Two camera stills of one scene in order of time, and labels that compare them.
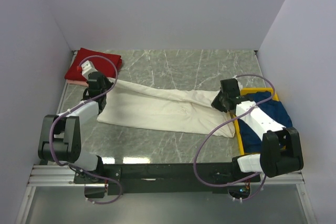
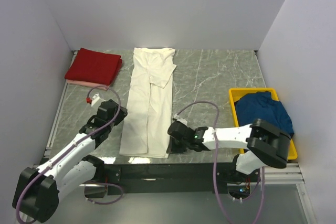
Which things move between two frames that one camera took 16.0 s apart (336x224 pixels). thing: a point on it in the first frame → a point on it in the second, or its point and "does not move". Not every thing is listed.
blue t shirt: [272, 108] does not move
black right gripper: [216, 103] → [173, 149]
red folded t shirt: [108, 64] does not move
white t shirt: [180, 109] → [146, 128]
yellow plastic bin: [248, 90] does not move
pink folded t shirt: [79, 82] does not move
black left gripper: [108, 83] → [123, 112]
